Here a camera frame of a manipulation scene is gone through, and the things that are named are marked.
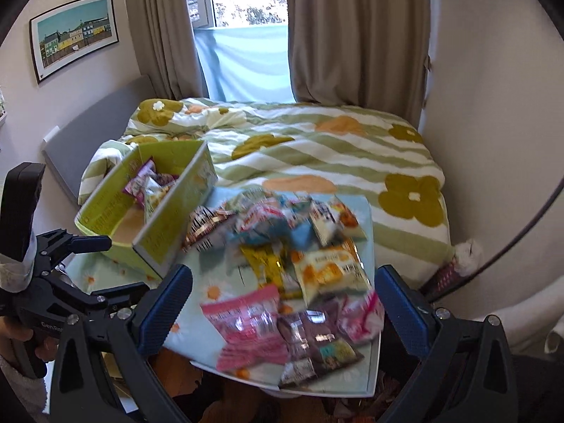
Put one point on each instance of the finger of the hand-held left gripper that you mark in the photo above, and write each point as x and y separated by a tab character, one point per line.
90	243
114	299

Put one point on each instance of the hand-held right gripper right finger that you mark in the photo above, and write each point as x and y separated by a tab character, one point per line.
402	313

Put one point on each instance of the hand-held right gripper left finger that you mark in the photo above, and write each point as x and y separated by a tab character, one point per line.
166	306

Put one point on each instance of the green cardboard box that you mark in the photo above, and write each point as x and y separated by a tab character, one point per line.
105	211

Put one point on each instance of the brown striped snack bag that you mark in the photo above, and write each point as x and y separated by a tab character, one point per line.
207	227

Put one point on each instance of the pile of snack packets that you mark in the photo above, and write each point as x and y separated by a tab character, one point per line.
286	273

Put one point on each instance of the person's left forearm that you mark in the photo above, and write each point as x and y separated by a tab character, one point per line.
20	392

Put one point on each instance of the person's left hand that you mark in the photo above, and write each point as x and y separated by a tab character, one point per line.
17	329

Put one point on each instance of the white crumpled cloth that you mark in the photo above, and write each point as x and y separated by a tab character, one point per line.
470	255

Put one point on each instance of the grey padded headboard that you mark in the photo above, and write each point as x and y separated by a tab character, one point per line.
97	119

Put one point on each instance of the floral striped blanket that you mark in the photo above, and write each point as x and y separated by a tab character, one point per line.
335	154

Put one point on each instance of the framed houses picture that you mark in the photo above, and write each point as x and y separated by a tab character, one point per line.
75	35

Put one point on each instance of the beige curtain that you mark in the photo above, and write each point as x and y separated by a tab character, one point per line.
357	39
163	31

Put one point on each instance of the light blue window cloth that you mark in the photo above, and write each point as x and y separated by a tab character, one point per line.
246	61

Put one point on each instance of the white wall switch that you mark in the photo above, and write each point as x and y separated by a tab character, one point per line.
51	134

